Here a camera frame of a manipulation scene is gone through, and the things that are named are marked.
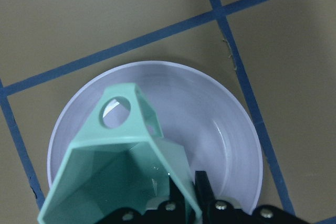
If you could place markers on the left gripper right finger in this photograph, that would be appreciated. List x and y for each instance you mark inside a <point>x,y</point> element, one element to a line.
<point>203,189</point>

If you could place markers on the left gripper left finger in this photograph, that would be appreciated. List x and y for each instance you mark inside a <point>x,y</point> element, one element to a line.
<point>175,195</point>

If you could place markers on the mint green faceted cup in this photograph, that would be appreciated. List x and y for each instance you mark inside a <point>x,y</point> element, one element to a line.
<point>110,154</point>

